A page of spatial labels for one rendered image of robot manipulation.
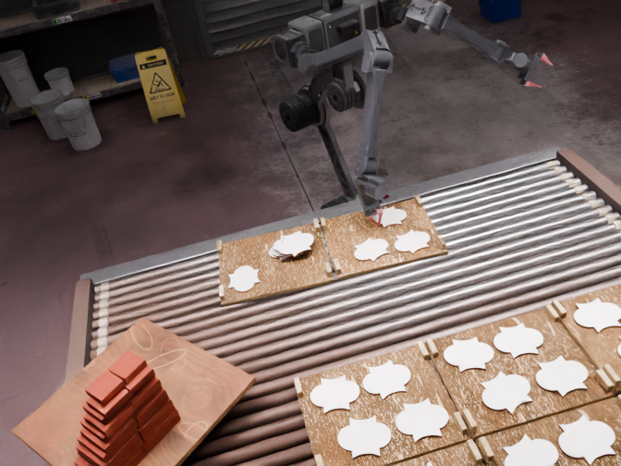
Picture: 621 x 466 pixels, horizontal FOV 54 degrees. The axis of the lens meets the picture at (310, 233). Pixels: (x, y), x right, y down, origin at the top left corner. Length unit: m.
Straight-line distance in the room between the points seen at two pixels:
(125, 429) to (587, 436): 1.16
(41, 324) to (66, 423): 2.12
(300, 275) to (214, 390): 0.61
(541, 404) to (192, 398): 0.96
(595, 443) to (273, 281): 1.14
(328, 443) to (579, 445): 0.64
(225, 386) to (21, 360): 2.20
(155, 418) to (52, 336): 2.25
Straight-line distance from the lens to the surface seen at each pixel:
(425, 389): 1.85
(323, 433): 1.79
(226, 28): 6.79
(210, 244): 2.52
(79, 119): 5.60
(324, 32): 2.72
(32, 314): 4.13
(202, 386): 1.84
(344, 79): 2.86
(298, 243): 2.30
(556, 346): 1.97
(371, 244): 2.30
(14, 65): 6.51
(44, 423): 1.98
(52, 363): 3.74
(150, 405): 1.68
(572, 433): 1.79
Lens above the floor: 2.41
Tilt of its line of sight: 38 degrees down
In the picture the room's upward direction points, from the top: 11 degrees counter-clockwise
